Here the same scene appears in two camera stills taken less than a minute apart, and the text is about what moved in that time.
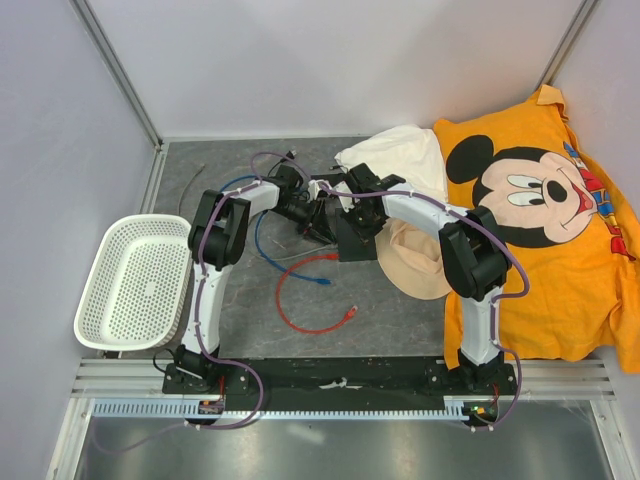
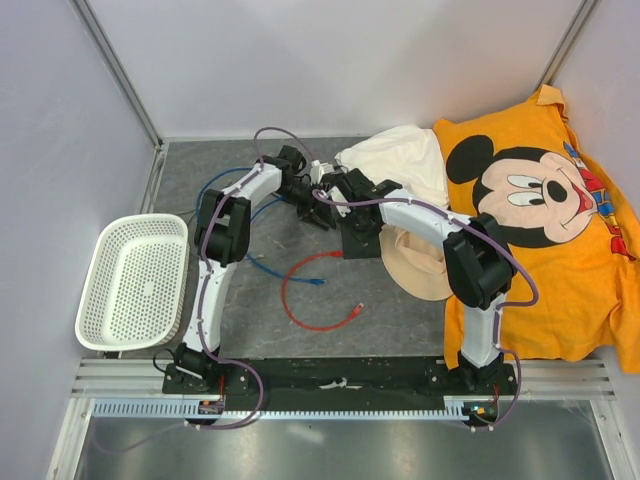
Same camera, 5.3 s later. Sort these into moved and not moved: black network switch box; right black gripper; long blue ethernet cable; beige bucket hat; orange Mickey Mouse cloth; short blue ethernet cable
Moved: short blue ethernet cable; long blue ethernet cable
Not moved: orange Mickey Mouse cloth; right black gripper; black network switch box; beige bucket hat
